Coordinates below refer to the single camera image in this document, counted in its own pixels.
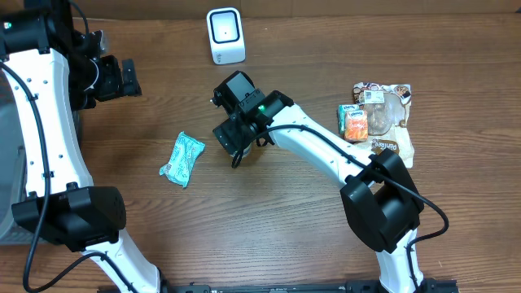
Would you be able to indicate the white barcode scanner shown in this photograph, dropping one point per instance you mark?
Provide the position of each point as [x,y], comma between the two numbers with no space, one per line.
[225,33]

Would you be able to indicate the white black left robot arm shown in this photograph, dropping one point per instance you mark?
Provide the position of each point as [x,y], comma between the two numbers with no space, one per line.
[54,70]

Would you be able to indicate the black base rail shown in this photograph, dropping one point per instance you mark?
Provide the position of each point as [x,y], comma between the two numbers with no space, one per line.
[429,286]

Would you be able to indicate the green capped bottle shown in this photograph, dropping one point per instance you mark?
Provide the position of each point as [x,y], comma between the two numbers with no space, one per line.
[246,151]

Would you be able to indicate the brown white snack pouch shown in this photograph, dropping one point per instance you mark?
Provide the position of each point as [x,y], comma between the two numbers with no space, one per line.
[388,110]

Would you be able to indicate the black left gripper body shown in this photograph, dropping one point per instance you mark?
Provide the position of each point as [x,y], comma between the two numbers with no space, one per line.
[127,77]

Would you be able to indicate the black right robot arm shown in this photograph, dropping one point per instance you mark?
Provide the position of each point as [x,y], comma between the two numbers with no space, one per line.
[377,192]

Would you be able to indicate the orange tissue pack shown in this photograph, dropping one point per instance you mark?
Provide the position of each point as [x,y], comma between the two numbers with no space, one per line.
[356,126]

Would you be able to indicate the small teal carton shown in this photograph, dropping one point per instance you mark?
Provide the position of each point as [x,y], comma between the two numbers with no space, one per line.
[342,110]

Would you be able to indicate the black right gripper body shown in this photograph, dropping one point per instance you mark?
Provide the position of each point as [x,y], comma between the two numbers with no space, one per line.
[235,133]

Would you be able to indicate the teal tissue pack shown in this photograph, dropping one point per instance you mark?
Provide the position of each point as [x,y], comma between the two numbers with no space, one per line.
[182,160]

